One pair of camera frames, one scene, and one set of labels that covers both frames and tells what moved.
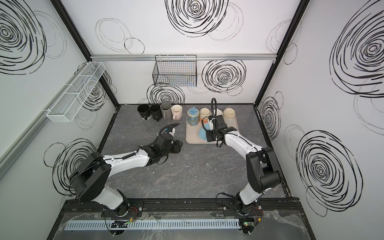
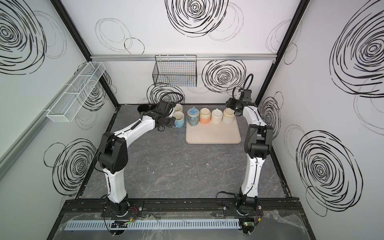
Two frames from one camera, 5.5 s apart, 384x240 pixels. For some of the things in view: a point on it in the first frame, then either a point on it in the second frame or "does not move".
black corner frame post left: x=59 y=7 does not move
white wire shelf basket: x=68 y=106 does not move
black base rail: x=273 y=207 does not move
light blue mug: x=202 y=133 -> x=179 y=121
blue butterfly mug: x=193 y=116 does not move
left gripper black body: x=173 y=144 -> x=169 y=120
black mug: x=144 y=111 does not move
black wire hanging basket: x=175 y=70 does not move
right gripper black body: x=214 y=133 -> x=233 y=105
